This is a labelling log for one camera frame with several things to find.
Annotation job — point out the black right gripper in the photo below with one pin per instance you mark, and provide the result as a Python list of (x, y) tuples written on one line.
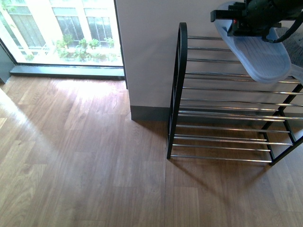
[(257, 17)]

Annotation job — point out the white slipper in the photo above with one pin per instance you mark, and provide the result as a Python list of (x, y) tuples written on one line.
[(264, 57)]

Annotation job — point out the grey knit sneaker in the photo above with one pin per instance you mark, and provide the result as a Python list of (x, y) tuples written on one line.
[(294, 48)]

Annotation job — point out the black metal shoe rack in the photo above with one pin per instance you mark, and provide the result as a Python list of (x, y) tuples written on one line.
[(219, 112)]

